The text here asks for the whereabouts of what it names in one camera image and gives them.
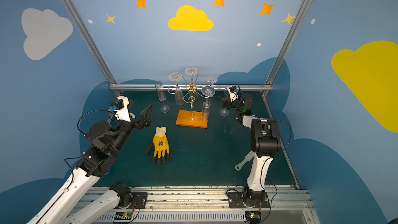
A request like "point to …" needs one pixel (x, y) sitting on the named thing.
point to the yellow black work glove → (159, 146)
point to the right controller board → (253, 217)
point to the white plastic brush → (248, 157)
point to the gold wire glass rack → (190, 118)
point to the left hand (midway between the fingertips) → (140, 102)
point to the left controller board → (123, 216)
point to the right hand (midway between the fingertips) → (227, 92)
